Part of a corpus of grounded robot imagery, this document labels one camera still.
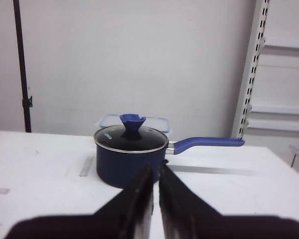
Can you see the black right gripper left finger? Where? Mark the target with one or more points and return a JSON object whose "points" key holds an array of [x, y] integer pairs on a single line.
{"points": [[126, 216]]}

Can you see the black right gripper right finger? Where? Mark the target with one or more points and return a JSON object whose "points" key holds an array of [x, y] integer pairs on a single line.
{"points": [[186, 216]]}

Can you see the glass lid with blue knob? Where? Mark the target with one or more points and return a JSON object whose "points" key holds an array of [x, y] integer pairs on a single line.
{"points": [[131, 136]]}

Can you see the clear plastic food container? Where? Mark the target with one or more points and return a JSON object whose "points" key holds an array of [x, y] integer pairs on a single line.
{"points": [[160, 124]]}

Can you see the black tripod pole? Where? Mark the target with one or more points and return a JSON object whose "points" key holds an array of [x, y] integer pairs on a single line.
{"points": [[26, 99]]}

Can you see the white slotted shelf upright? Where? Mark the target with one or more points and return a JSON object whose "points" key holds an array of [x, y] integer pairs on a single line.
{"points": [[268, 102]]}

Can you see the blue saucepan with handle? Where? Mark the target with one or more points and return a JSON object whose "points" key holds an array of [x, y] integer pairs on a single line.
{"points": [[118, 168]]}

